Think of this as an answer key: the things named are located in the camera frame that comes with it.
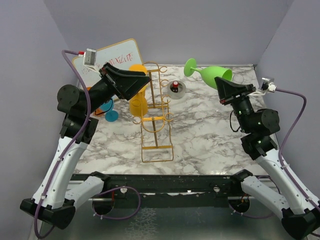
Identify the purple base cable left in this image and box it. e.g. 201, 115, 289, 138
91, 186, 142, 221

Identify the gold wire wine glass rack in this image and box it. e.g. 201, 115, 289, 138
132, 61, 174, 163

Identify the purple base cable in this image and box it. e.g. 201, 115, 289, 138
91, 186, 142, 221
232, 174, 282, 220

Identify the small bottle with red cap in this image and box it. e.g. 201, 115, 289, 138
170, 81, 179, 93

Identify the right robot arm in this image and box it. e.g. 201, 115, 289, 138
214, 77, 320, 240

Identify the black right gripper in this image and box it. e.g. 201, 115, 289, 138
215, 76, 257, 133

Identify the clear champagne flute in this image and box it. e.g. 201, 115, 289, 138
231, 73, 245, 84

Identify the black front rail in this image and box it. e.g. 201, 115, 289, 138
91, 174, 254, 214

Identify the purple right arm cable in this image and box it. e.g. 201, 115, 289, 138
274, 87, 320, 208

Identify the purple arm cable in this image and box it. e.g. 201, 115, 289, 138
33, 49, 91, 239
274, 87, 320, 208

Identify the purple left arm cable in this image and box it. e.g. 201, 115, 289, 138
33, 49, 91, 239

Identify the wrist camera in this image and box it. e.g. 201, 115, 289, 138
83, 48, 98, 72
249, 77, 277, 97

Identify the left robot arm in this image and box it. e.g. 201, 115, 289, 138
20, 63, 151, 230

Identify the small whiteboard with yellow frame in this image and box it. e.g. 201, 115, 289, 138
72, 38, 143, 87

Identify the green plastic wine glass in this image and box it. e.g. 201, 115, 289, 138
183, 58, 233, 90

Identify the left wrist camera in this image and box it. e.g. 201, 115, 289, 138
83, 48, 98, 72

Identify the blue plastic wine glass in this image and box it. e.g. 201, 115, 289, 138
100, 98, 119, 122

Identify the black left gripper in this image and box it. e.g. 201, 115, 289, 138
83, 62, 151, 116

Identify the yellow plastic wine glass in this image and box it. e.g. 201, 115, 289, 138
129, 89, 148, 117
129, 64, 148, 75

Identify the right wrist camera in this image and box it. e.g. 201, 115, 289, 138
249, 77, 277, 97

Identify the orange plastic wine glass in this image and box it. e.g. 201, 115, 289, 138
87, 87, 103, 116

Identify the clear tape roll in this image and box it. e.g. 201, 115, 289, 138
167, 80, 186, 100

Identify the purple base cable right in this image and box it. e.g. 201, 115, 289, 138
232, 174, 282, 220

